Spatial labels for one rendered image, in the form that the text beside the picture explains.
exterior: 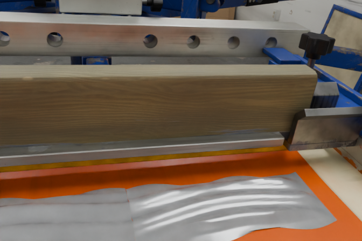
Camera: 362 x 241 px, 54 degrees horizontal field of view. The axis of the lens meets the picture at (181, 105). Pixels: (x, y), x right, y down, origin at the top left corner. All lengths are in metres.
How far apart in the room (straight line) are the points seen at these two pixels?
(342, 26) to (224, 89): 2.76
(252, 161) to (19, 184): 0.23
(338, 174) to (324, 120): 0.07
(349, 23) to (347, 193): 2.67
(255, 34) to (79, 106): 0.36
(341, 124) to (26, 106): 0.31
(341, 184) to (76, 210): 0.26
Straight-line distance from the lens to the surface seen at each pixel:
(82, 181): 0.35
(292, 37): 0.63
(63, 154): 0.32
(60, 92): 0.30
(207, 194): 0.33
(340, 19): 3.10
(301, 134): 0.38
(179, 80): 0.31
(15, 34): 0.54
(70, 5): 0.57
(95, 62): 0.73
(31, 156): 0.32
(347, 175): 0.42
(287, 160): 0.41
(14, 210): 0.32
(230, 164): 0.38
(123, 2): 0.58
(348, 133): 0.42
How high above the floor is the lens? 1.17
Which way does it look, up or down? 27 degrees down
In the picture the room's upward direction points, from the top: 6 degrees clockwise
